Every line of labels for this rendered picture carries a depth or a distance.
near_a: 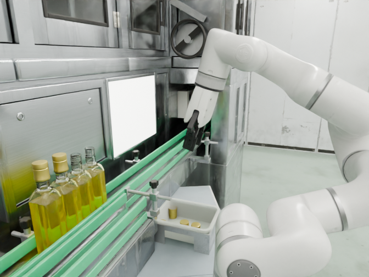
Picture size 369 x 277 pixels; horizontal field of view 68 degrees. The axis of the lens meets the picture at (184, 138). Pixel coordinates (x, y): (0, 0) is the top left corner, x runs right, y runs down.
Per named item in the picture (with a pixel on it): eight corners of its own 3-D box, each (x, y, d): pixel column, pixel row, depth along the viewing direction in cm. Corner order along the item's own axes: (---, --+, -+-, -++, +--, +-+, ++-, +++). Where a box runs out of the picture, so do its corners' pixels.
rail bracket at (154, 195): (129, 206, 99) (127, 174, 95) (173, 215, 93) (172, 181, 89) (124, 210, 96) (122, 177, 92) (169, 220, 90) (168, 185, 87)
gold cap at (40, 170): (40, 183, 64) (38, 165, 63) (30, 180, 65) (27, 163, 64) (54, 177, 67) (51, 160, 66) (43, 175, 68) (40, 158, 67)
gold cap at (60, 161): (61, 166, 73) (59, 151, 72) (71, 169, 72) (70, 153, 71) (50, 171, 70) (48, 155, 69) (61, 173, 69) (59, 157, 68)
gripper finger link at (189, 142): (189, 123, 71) (183, 147, 74) (185, 126, 69) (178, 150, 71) (200, 128, 71) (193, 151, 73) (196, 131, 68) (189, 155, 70)
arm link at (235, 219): (252, 254, 67) (260, 197, 62) (261, 302, 55) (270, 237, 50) (213, 250, 68) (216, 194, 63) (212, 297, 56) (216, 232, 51)
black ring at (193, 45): (173, 59, 164) (172, 20, 158) (207, 59, 157) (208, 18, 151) (169, 59, 160) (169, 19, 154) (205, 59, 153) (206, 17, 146)
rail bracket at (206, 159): (189, 166, 160) (189, 129, 153) (217, 171, 154) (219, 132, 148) (186, 170, 155) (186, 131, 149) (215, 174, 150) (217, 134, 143)
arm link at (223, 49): (275, 43, 63) (267, 39, 55) (259, 88, 67) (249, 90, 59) (217, 27, 69) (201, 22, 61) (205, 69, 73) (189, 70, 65)
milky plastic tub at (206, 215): (169, 215, 117) (168, 196, 114) (221, 226, 109) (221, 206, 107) (150, 239, 101) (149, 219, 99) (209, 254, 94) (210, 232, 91)
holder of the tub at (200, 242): (157, 214, 119) (157, 197, 116) (220, 227, 109) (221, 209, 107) (138, 237, 103) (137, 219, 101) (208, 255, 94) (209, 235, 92)
